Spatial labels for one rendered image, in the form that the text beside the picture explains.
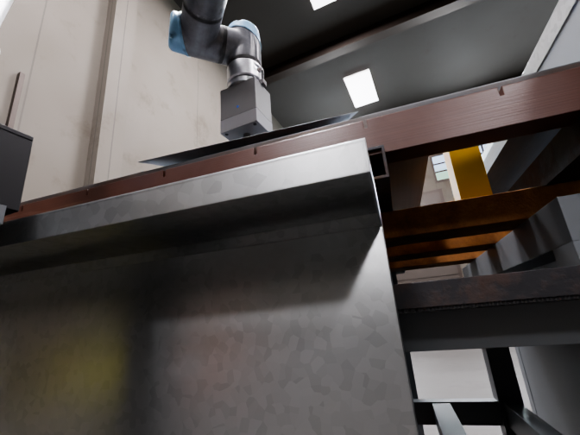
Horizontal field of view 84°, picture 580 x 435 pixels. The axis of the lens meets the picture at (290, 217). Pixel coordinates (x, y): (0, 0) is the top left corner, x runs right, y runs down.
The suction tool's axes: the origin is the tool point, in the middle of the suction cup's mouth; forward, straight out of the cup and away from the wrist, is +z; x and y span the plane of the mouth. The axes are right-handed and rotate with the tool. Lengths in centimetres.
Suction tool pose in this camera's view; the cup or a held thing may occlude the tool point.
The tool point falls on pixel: (248, 155)
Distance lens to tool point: 64.7
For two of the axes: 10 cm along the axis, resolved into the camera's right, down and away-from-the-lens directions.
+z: 0.7, 9.5, -3.1
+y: -9.0, 2.0, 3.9
